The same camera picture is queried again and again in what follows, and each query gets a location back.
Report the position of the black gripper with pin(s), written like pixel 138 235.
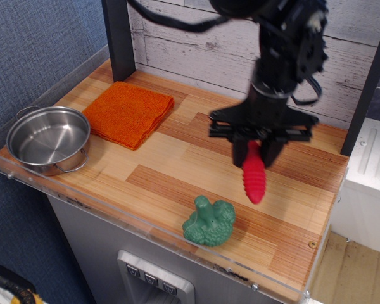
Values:
pixel 264 117

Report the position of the red handled metal spoon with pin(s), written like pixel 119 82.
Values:
pixel 254 176

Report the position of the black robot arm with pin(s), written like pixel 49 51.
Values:
pixel 291 51

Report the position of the stainless steel pot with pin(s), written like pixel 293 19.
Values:
pixel 50 141

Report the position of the green toy broccoli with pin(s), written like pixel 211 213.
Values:
pixel 210 224

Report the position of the clear acrylic edge guard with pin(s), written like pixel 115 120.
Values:
pixel 275 246

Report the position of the white side counter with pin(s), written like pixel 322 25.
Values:
pixel 356 213

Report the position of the orange folded cloth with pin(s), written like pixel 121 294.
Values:
pixel 127 114

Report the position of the silver button panel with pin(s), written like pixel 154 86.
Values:
pixel 146 282

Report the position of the grey toy kitchen cabinet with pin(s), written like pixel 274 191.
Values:
pixel 96 241

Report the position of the black object bottom left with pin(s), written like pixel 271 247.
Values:
pixel 11 283

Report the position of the yellow object bottom left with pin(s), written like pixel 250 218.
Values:
pixel 26 297

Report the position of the right dark upright post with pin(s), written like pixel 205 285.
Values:
pixel 363 104

